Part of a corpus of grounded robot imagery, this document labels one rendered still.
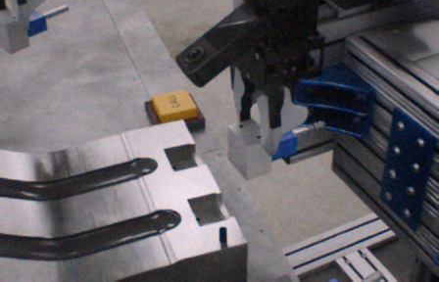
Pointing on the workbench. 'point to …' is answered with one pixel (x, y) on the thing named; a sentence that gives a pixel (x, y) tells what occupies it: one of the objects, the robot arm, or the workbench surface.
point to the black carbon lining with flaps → (72, 245)
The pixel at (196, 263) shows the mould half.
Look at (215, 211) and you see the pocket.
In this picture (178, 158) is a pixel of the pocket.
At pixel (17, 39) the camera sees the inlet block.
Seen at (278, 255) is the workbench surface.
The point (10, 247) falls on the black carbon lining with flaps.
